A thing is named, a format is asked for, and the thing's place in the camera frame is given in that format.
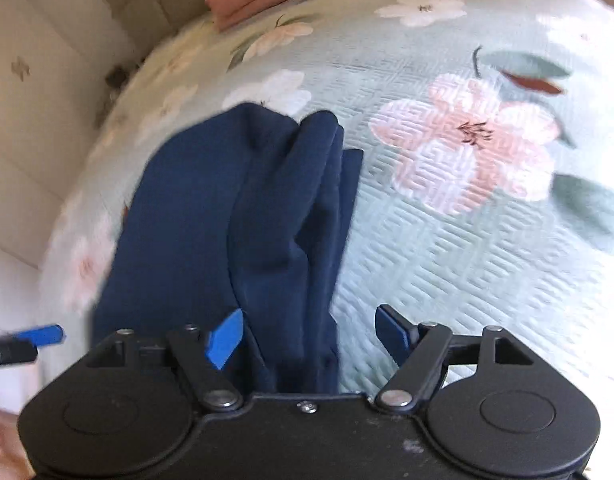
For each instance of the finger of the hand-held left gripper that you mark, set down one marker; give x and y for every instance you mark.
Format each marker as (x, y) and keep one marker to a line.
(43, 334)

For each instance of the navy hoodie with white stripes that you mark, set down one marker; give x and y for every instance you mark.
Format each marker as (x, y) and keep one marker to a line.
(197, 240)

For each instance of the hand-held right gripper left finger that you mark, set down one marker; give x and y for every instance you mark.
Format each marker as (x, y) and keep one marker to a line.
(225, 340)

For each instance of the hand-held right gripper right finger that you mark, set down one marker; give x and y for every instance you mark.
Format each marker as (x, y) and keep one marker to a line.
(390, 331)

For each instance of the floral quilted bedspread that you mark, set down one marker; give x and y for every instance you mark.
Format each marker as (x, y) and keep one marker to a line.
(462, 260)

